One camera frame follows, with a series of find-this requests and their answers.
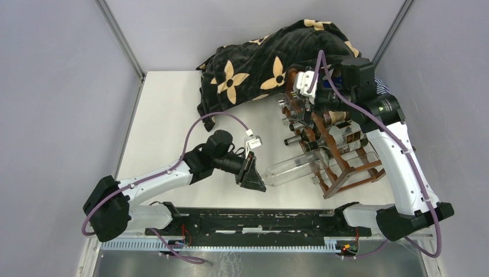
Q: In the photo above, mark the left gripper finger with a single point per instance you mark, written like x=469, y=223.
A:
x=253, y=174
x=253, y=185

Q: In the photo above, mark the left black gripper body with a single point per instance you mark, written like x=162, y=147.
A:
x=247, y=162

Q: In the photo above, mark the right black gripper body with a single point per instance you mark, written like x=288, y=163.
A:
x=334, y=100

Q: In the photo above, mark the dark wine bottle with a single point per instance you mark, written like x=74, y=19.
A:
x=346, y=148
x=302, y=137

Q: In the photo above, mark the tall clear glass bottle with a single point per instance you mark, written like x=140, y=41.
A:
x=295, y=168

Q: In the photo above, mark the dark wine bottle front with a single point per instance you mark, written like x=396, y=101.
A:
x=346, y=148

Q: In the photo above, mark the blue liquid square bottle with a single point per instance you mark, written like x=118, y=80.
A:
x=325, y=82

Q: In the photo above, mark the green wine bottle back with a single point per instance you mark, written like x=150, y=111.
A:
x=329, y=118

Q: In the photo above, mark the clear bottle black cap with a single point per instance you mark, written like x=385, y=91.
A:
x=342, y=133

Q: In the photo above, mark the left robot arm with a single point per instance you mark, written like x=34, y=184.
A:
x=116, y=206

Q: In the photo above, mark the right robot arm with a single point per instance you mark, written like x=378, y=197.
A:
x=382, y=120

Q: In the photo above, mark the wooden wine rack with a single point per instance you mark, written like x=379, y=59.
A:
x=345, y=171

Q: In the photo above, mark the blue striped cloth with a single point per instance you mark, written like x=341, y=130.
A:
x=382, y=88

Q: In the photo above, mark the black floral blanket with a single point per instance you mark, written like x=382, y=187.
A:
x=240, y=73

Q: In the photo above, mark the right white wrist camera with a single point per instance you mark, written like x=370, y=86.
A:
x=305, y=85

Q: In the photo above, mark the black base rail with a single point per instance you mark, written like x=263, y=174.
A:
x=261, y=227

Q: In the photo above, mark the white slotted cable duct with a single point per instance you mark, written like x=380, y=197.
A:
x=155, y=244

